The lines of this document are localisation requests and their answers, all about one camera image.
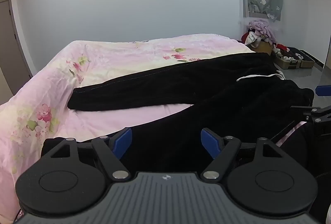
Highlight open suitcase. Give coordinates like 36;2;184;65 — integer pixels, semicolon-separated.
273;46;316;70

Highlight cardboard box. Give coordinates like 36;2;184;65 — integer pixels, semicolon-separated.
251;41;273;56

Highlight black pants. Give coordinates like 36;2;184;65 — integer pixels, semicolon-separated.
41;52;315;178

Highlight grey door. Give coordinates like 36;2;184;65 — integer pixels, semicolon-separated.
0;0;33;97

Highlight pile of purple clothes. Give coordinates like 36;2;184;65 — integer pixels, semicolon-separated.
241;20;279;47

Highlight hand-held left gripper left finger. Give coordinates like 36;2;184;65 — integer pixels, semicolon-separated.
41;127;133;180

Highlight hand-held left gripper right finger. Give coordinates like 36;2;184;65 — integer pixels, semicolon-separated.
201;127;288;180

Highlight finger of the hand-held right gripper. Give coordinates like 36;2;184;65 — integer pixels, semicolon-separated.
291;106;331;124
315;85;331;97

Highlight bed with pink floral sheet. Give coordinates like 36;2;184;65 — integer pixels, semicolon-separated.
0;34;257;224

